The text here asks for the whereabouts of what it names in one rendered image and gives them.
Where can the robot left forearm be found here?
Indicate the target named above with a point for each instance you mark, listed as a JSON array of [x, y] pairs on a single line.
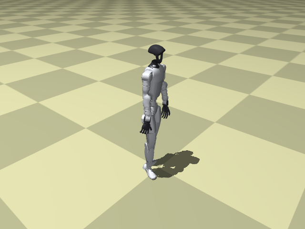
[[164, 96]]

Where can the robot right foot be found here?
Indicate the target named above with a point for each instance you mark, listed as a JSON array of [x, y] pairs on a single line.
[[150, 173]]

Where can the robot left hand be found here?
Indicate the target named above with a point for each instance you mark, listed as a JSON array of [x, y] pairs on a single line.
[[165, 110]]

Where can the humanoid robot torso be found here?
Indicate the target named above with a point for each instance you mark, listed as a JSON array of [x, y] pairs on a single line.
[[156, 85]]

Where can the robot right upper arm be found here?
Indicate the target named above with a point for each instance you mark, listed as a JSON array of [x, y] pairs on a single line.
[[146, 82]]

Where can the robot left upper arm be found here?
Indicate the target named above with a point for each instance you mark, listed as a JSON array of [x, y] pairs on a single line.
[[164, 85]]

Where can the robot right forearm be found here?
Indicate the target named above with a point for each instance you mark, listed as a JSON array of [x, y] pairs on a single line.
[[147, 108]]

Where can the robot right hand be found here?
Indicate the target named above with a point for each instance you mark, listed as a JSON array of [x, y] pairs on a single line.
[[145, 127]]

